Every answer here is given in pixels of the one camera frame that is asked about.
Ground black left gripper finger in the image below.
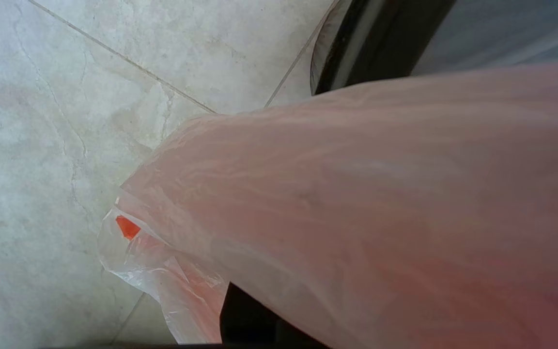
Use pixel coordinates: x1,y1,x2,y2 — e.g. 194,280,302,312
219,282,332,349

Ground white red-print plastic bag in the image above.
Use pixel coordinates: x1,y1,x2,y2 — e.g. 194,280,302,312
97,0,558,349

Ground black round trash bin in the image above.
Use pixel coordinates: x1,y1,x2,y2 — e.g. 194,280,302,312
310,0,458,96

